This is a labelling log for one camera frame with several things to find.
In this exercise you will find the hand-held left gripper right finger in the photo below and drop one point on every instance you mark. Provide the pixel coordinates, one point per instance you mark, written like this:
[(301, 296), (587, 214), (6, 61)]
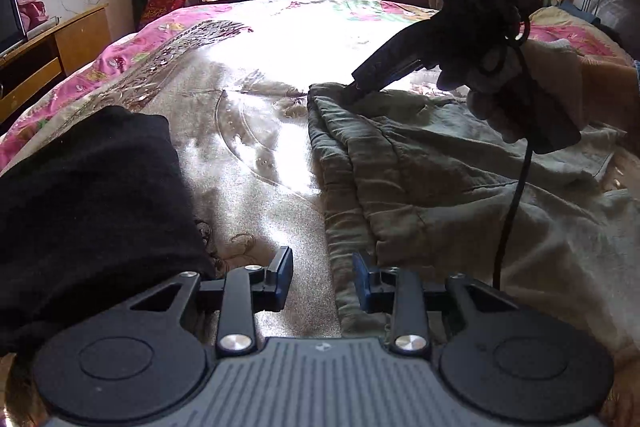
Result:
[(362, 283)]

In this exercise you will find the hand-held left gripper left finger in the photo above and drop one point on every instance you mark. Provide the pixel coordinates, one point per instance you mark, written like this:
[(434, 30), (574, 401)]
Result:
[(284, 268)]

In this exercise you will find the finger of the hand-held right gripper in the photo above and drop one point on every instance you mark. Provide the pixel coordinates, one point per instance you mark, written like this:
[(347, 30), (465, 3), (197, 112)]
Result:
[(372, 77)]

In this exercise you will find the grey-green pants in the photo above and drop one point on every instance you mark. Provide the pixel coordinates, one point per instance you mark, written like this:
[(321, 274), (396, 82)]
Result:
[(450, 187)]

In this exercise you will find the person's right forearm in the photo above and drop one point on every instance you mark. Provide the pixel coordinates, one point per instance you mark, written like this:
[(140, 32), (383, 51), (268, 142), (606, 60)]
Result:
[(565, 72)]

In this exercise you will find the person's right hand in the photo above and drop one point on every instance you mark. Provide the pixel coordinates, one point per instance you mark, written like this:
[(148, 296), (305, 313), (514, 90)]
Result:
[(492, 103)]

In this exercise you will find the floral satin bedspread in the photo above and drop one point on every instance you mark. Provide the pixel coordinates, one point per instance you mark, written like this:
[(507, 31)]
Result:
[(240, 107)]

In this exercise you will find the black folded cloth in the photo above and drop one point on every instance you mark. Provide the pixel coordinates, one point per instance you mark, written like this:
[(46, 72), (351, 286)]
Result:
[(85, 217)]

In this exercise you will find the red bag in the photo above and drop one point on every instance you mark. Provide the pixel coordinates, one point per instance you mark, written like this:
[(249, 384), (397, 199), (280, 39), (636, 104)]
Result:
[(164, 3)]

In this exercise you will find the wooden cabinet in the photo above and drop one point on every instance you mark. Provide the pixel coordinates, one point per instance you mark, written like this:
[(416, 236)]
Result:
[(75, 42)]

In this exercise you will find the pink cloth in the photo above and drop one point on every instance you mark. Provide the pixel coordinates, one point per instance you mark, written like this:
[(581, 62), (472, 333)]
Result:
[(30, 4)]

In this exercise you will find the television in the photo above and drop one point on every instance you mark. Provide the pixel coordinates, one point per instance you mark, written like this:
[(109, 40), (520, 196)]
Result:
[(10, 17)]

